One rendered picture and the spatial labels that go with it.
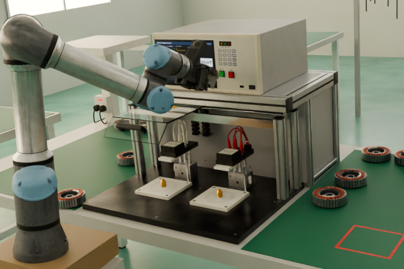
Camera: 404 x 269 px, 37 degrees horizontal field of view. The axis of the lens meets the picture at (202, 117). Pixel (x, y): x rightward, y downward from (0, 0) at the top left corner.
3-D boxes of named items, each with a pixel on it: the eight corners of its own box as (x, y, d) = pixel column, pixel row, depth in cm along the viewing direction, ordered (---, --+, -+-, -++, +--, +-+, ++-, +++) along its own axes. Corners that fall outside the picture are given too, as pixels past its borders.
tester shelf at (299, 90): (287, 113, 196) (286, 99, 195) (126, 99, 233) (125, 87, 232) (338, 83, 231) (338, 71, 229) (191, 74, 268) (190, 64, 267)
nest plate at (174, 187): (168, 200, 211) (167, 197, 211) (134, 193, 220) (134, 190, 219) (192, 185, 223) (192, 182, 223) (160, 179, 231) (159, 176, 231)
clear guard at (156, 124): (158, 145, 196) (156, 127, 194) (103, 137, 209) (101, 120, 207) (213, 117, 222) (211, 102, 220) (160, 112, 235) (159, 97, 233)
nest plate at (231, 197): (227, 212, 198) (226, 208, 198) (189, 204, 206) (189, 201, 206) (249, 195, 210) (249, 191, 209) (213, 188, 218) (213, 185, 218)
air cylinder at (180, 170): (190, 179, 229) (189, 166, 227) (174, 176, 233) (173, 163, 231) (198, 175, 233) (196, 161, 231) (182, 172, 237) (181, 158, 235)
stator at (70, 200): (65, 211, 214) (64, 202, 213) (48, 204, 222) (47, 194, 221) (92, 201, 221) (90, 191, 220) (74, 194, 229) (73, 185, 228)
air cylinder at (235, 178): (246, 188, 215) (245, 174, 214) (228, 185, 220) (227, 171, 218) (254, 184, 219) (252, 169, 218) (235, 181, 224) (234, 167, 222)
